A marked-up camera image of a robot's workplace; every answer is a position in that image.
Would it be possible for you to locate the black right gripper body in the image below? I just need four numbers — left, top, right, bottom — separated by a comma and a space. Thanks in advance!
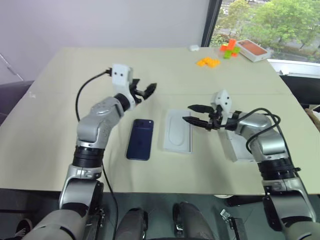
206, 105, 223, 132

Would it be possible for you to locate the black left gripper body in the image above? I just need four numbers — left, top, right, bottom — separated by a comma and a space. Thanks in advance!
129, 84, 148, 103

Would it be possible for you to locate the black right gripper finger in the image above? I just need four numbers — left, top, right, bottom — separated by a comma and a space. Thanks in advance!
182, 116, 210, 129
187, 104, 213, 114

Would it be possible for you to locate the dark blue phone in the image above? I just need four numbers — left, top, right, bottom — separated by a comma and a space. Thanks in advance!
126, 118, 155, 161

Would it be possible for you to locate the white phone box tray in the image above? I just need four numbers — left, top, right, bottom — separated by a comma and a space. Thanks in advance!
163, 108, 195, 154

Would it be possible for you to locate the white phone box lid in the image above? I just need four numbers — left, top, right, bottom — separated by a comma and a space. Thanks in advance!
223, 128, 257, 164

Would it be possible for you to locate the phone box with orange print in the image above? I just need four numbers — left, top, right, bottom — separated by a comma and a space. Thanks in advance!
236, 38, 270, 63

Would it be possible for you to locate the yellow toy block cluster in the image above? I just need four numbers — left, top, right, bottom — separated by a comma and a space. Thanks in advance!
195, 56, 221, 69

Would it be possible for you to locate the green toy block piece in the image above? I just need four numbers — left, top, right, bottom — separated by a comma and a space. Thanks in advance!
223, 47, 241, 60

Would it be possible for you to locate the orange toy block piece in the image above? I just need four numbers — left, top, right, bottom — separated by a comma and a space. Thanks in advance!
219, 38, 238, 53

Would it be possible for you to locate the black chair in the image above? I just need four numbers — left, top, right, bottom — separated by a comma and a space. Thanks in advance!
278, 73, 320, 108

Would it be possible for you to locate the white window sill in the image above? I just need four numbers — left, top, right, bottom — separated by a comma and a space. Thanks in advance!
266, 58, 320, 78

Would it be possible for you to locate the dark rounded shape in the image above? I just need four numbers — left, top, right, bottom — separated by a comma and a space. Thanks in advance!
172, 201, 216, 240
117, 207, 149, 240

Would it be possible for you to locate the dark purple sofa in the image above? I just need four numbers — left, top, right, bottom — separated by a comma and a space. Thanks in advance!
0, 79, 35, 121

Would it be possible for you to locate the metal rod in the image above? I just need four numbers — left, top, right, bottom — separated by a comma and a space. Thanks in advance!
0, 52, 25, 81

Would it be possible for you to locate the black shoe with white sole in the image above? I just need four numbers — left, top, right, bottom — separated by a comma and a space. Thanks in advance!
13, 218, 33, 238

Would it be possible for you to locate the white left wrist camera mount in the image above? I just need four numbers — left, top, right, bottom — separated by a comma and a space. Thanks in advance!
110, 63, 136, 106

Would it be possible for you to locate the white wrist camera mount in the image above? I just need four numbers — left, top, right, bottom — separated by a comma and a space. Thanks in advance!
209, 89, 233, 126
110, 63, 136, 106

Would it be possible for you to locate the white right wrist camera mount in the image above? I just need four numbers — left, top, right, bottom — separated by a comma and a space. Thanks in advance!
209, 89, 233, 126

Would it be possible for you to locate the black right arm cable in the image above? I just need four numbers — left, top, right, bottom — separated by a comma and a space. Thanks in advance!
219, 107, 282, 157

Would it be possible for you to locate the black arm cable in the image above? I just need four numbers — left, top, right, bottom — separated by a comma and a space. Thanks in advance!
75, 67, 119, 240
219, 107, 282, 157

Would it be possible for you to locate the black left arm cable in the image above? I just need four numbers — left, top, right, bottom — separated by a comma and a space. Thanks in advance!
75, 67, 119, 240

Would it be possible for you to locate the black window frame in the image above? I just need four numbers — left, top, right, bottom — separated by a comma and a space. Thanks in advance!
201, 0, 222, 48

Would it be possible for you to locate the metal clamp with black strap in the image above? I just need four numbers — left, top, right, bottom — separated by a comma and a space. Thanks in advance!
219, 208, 245, 240

